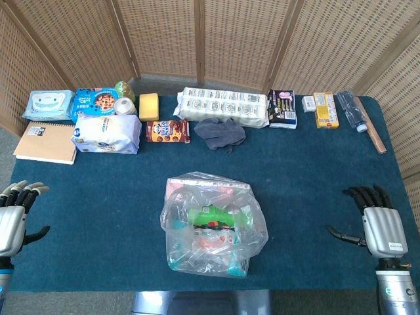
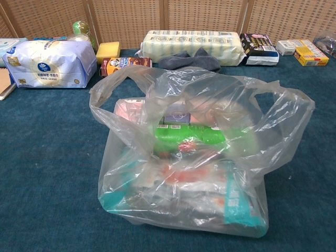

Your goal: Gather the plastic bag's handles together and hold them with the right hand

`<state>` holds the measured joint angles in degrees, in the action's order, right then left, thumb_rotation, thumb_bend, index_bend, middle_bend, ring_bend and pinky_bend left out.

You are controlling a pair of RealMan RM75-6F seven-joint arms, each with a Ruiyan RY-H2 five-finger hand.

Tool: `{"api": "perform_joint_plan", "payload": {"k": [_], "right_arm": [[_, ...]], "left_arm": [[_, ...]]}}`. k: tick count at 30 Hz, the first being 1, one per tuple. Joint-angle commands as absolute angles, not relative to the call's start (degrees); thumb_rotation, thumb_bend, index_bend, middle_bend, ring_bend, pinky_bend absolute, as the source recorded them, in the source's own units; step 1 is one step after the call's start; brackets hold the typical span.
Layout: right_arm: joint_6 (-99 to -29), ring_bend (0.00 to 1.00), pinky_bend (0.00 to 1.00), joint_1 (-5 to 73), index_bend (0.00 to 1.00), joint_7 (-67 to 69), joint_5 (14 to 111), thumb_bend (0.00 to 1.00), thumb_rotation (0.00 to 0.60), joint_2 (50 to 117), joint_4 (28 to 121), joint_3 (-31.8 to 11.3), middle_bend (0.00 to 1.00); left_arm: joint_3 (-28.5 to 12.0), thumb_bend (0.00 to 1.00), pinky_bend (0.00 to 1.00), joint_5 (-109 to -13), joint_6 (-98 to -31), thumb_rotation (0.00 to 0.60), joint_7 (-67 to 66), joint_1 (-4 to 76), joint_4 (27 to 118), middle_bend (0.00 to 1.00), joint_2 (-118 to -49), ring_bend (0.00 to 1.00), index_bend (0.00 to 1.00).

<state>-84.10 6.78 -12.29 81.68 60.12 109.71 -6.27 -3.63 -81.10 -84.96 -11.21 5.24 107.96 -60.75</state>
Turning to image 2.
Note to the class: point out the clear plastic bag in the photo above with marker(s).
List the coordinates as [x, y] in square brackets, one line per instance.
[131, 168]

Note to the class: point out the small purple box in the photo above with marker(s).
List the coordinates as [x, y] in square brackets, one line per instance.
[176, 115]

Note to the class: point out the green snack package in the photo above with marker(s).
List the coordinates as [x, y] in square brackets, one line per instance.
[183, 135]

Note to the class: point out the grey cloth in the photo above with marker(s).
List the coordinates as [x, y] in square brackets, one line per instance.
[189, 61]

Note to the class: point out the brown chocolate cookie box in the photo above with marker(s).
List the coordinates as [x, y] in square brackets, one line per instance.
[123, 64]

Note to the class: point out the long cream paper roll pack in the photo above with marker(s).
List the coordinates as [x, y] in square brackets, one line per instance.
[189, 42]

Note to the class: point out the yellow sponge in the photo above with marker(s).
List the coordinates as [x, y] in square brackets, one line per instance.
[107, 52]

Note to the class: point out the teal edged white package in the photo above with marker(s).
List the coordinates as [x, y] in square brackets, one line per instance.
[236, 199]

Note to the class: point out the wooden rattan folding screen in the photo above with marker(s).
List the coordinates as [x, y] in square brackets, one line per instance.
[126, 18]

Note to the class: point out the black pink snack pack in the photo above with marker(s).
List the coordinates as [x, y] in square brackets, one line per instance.
[258, 47]

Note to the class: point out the teal table carpet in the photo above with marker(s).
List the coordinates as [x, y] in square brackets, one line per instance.
[47, 157]

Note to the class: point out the green bottle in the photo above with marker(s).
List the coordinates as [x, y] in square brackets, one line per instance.
[81, 27]

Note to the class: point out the white blue tissue pack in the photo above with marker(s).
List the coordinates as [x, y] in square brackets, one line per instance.
[50, 65]

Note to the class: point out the small white box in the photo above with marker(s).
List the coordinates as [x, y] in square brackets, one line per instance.
[284, 47]

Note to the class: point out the blue cookie box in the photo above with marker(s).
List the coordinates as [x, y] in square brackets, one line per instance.
[50, 39]

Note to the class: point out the yellow box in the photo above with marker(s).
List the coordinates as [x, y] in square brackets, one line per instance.
[309, 53]

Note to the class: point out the brown spiral notebook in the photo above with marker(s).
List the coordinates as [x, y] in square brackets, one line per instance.
[5, 81]

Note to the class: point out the light blue wet wipes pack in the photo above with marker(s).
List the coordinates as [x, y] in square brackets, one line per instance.
[10, 47]

